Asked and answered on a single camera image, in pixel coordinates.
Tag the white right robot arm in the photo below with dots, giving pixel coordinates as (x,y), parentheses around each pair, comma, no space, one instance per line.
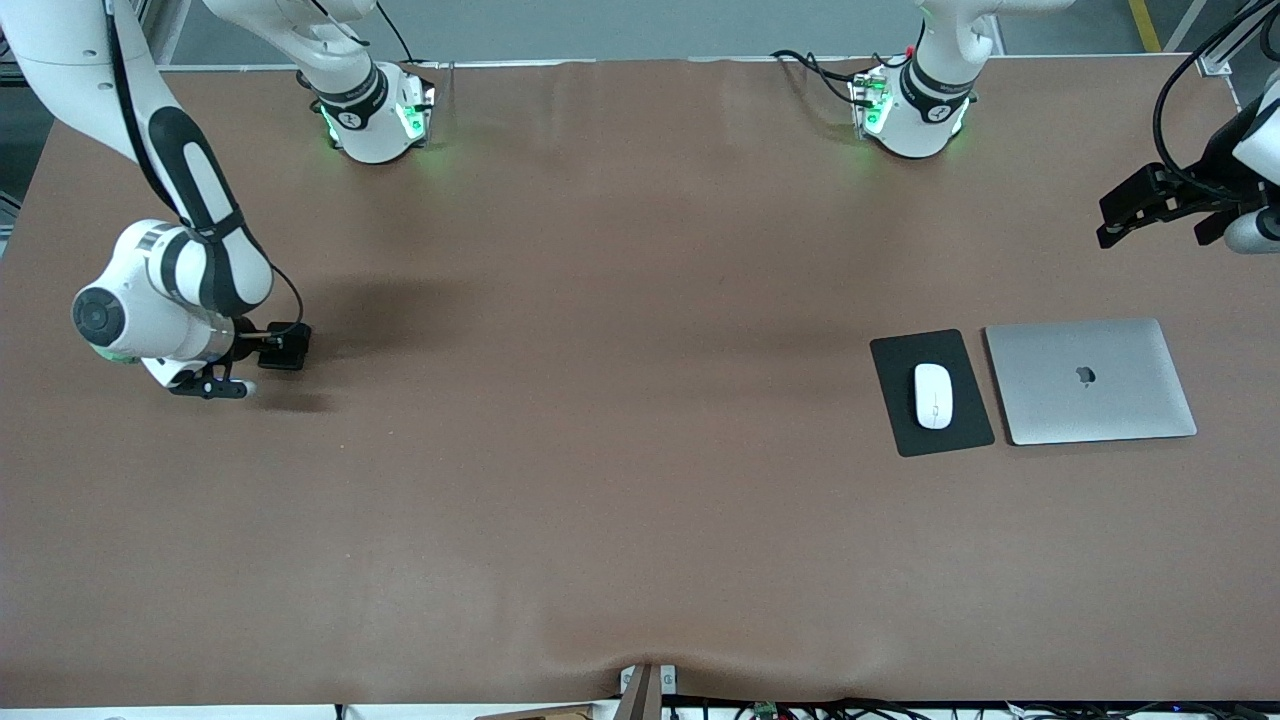
(150,290)

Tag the white computer mouse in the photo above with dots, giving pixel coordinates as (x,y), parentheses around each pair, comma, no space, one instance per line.
(933,395)

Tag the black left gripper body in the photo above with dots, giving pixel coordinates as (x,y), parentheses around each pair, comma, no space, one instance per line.
(1213,165)

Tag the silver laptop with apple logo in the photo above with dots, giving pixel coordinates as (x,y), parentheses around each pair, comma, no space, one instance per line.
(1090,400)

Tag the green dinosaur plush toy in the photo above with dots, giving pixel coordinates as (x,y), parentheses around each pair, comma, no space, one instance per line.
(115,355)

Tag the white post bracket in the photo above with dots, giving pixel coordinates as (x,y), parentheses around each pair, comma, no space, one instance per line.
(668,682)

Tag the brown camera post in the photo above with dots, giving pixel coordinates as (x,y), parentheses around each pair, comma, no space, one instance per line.
(640,700)

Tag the black phone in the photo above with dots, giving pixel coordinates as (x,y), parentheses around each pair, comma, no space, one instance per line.
(298,360)

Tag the brown table cover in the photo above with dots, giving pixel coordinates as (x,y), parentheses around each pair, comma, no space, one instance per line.
(640,550)

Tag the black mouse pad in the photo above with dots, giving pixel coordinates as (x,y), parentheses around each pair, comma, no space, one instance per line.
(890,400)

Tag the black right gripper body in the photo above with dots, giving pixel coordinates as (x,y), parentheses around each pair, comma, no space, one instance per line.
(249,345)

